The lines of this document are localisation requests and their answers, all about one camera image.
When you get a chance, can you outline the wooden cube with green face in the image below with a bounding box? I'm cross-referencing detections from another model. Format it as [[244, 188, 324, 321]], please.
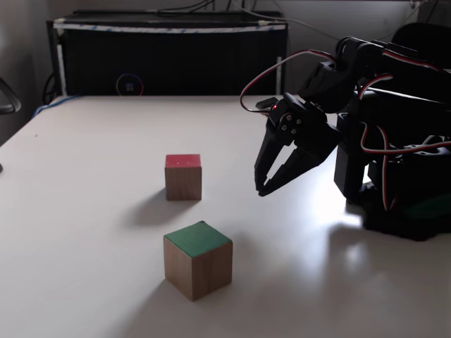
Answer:
[[163, 220, 234, 302]]

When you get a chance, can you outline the wooden cube with red face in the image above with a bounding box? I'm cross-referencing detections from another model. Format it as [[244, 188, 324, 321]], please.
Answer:
[[164, 154, 203, 202]]

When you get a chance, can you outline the black office chair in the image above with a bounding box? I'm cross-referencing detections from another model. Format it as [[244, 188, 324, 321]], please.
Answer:
[[390, 23, 451, 71]]

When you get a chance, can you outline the black chair armrest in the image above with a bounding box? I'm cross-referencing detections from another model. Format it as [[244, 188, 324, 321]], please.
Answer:
[[0, 77, 22, 114]]

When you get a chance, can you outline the small black gripper camera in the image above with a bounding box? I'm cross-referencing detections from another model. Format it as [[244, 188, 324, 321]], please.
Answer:
[[255, 96, 280, 112]]

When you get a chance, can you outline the red white black servo cable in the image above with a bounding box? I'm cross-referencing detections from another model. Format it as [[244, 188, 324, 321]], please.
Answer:
[[358, 121, 451, 213], [240, 49, 338, 113]]

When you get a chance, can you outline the black cable bundle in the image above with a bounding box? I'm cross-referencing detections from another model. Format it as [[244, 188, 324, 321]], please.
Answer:
[[156, 0, 221, 15]]

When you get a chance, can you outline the blue cable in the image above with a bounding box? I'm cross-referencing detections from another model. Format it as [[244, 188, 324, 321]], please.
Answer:
[[33, 94, 84, 119]]

